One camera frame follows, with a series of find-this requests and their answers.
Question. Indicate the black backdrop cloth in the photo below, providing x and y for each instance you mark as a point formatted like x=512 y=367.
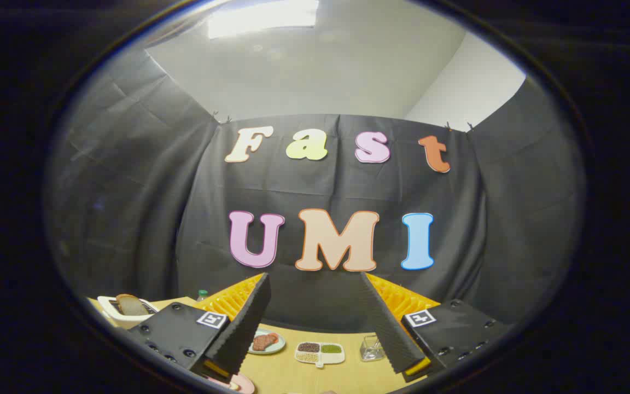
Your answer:
x=337 y=186

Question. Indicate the ceiling light panel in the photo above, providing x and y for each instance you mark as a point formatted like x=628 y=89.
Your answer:
x=263 y=16

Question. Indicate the brown meat piece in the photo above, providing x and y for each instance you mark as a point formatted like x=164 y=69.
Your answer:
x=273 y=338
x=260 y=343

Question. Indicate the pile of dark beans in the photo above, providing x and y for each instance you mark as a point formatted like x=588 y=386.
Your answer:
x=308 y=347

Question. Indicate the clear water bottle green cap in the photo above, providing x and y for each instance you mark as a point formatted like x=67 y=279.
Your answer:
x=202 y=296

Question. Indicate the white toaster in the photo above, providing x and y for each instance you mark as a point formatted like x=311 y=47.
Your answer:
x=108 y=313

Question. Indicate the crusted white bread slice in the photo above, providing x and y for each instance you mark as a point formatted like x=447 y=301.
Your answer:
x=130 y=305

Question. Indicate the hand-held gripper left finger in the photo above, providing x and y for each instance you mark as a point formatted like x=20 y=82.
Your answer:
x=238 y=334

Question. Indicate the pale green oval plate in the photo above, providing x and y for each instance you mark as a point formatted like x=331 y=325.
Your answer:
x=278 y=348

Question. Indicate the pile of yellow beans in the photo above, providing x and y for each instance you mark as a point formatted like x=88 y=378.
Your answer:
x=307 y=357

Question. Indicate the white divided dish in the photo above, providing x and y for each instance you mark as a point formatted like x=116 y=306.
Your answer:
x=332 y=358

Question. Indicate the pink round plate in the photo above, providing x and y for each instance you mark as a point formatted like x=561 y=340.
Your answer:
x=245 y=384

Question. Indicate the clear utensil holder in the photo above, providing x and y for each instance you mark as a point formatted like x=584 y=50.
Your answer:
x=371 y=350

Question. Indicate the pile of green beans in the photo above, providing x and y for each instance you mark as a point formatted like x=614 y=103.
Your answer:
x=331 y=348

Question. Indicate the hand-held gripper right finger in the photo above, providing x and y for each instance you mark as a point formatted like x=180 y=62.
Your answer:
x=389 y=328

